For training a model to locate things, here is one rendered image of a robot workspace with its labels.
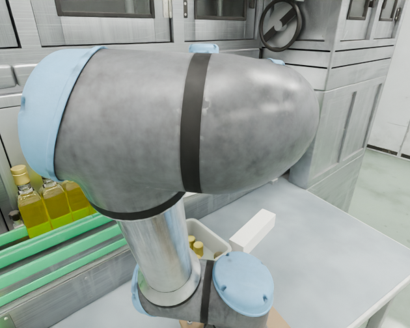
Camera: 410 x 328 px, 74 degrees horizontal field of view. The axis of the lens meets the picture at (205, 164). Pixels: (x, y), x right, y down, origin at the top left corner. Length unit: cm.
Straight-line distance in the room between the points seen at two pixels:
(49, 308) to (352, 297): 86
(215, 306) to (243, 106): 43
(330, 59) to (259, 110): 110
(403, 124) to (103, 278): 379
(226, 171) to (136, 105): 8
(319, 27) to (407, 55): 277
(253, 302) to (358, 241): 77
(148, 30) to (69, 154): 91
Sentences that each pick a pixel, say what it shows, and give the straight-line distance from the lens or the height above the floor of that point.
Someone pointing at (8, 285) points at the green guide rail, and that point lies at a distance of 85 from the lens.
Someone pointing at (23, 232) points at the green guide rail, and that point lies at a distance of 97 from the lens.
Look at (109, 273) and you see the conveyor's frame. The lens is 92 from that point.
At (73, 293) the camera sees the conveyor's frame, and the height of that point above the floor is 83.
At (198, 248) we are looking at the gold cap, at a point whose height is 81.
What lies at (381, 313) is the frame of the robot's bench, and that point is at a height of 46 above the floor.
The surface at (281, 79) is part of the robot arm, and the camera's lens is 21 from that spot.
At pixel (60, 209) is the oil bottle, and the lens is 89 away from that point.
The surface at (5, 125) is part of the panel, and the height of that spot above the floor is 124.
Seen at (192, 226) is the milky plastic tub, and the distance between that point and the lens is 105.
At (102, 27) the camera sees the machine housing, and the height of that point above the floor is 148.
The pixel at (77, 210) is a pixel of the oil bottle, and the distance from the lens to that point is 91.
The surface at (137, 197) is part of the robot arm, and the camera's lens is 24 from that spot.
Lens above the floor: 148
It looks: 26 degrees down
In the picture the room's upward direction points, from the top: straight up
